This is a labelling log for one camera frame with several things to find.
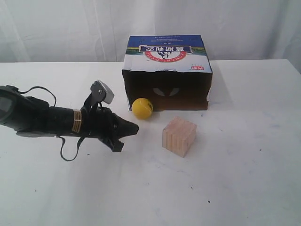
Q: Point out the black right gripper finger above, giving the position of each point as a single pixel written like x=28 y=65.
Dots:
x=124 y=128

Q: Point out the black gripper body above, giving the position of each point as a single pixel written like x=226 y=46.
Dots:
x=98 y=123

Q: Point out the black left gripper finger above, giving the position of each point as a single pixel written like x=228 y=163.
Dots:
x=114 y=144

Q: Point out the yellow tennis ball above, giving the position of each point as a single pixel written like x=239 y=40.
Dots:
x=142 y=108

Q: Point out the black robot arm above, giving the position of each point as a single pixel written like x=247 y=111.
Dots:
x=32 y=117

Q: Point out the light wooden cube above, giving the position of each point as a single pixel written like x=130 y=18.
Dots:
x=178 y=136

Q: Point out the blue white cardboard box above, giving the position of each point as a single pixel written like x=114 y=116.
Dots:
x=172 y=71

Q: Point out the white curtain backdrop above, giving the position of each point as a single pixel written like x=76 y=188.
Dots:
x=98 y=30

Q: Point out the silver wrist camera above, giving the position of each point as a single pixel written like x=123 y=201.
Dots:
x=100 y=92

